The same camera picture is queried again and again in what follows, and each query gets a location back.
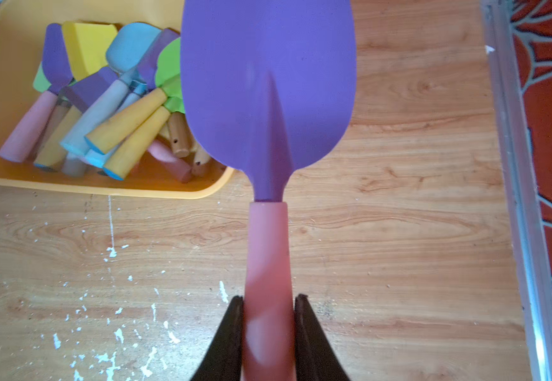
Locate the purple scoop shovel pink handle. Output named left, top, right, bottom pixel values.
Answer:
left=136, top=29, right=179, bottom=90

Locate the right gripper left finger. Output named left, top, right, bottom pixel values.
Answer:
left=191, top=295, right=244, bottom=381

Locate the green shovel yellow handle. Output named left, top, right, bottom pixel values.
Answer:
left=85, top=29, right=182, bottom=154
left=93, top=89, right=184, bottom=180

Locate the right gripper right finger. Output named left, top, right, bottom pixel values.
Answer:
left=294, top=294, right=350, bottom=381

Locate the yellow shovel purple handle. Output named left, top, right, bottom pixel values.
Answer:
left=34, top=22, right=117, bottom=171

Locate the yellow plastic storage box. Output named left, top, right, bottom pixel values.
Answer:
left=0, top=1, right=235, bottom=199

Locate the light blue shovel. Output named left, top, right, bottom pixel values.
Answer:
left=60, top=22, right=162, bottom=157

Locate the purple pointed shovel pink handle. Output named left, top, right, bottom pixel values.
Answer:
left=0, top=23, right=73, bottom=163

